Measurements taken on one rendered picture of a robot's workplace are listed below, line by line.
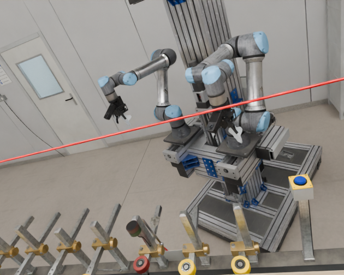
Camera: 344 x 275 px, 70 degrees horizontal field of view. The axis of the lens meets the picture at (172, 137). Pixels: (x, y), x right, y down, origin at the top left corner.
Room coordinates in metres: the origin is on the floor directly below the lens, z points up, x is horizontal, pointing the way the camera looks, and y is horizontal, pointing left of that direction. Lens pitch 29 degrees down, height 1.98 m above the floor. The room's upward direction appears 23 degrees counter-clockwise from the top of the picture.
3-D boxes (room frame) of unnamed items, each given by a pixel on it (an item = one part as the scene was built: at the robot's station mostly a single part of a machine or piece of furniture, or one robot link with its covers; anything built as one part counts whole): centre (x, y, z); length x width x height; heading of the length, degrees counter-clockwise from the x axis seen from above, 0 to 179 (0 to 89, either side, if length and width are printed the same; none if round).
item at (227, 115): (0.96, -0.25, 1.46); 0.09 x 0.08 x 0.12; 128
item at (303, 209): (0.65, -0.39, 0.93); 0.05 x 0.05 x 0.45; 70
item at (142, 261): (0.83, 0.40, 0.85); 0.08 x 0.08 x 0.11
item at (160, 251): (0.91, 0.35, 0.85); 0.14 x 0.06 x 0.05; 70
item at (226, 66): (1.04, -0.30, 1.61); 0.11 x 0.11 x 0.08; 45
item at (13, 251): (1.26, 1.28, 0.95); 0.14 x 0.06 x 0.05; 70
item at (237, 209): (0.74, -0.15, 0.89); 0.04 x 0.04 x 0.48; 70
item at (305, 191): (0.65, -0.39, 1.18); 0.07 x 0.07 x 0.08; 70
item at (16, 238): (1.36, 1.27, 0.95); 0.37 x 0.03 x 0.03; 160
